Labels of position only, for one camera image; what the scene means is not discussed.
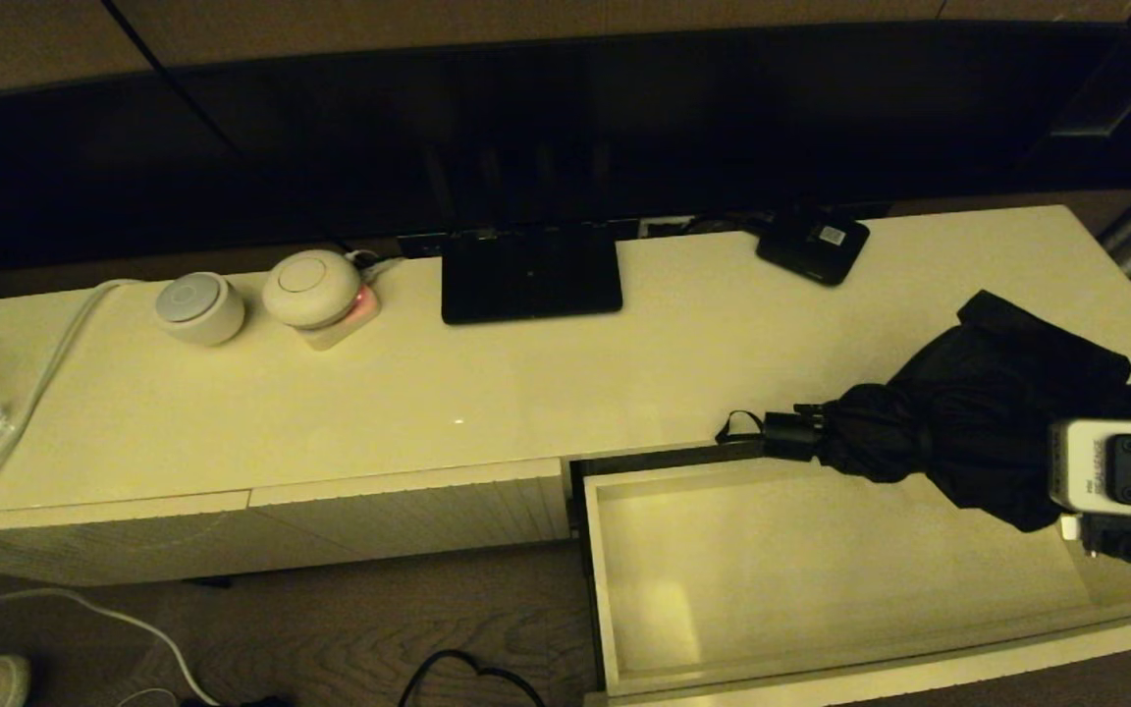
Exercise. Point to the black folding umbrella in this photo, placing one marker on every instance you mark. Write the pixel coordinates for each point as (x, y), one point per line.
(968, 412)

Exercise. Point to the white ribbed pull-out drawer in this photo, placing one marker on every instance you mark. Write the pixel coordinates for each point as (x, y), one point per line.
(821, 570)

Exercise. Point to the white TV cabinet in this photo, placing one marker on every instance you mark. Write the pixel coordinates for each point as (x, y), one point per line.
(526, 393)

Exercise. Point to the dark cabinet with grey bar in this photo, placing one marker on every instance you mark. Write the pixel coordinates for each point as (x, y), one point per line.
(1101, 98)

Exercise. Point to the black set-top box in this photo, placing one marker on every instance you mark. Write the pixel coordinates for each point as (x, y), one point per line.
(811, 245)

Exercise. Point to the black flat television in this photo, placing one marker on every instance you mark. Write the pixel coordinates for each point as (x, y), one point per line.
(624, 128)

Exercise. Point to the white power strip red light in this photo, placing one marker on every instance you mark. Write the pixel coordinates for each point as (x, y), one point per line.
(335, 334)

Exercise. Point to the white dome-shaped device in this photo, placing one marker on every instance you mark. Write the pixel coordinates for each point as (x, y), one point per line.
(310, 285)

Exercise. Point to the white speaker with grey top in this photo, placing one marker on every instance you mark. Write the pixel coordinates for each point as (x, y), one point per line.
(197, 309)

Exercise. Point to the white curved cabinet front panel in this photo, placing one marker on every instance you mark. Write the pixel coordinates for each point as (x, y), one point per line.
(94, 540)

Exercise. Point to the white wrist camera black mount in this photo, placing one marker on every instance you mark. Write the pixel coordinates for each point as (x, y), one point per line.
(1076, 466)

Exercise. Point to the black TV base plate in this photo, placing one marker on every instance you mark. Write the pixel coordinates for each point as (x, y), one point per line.
(531, 280)

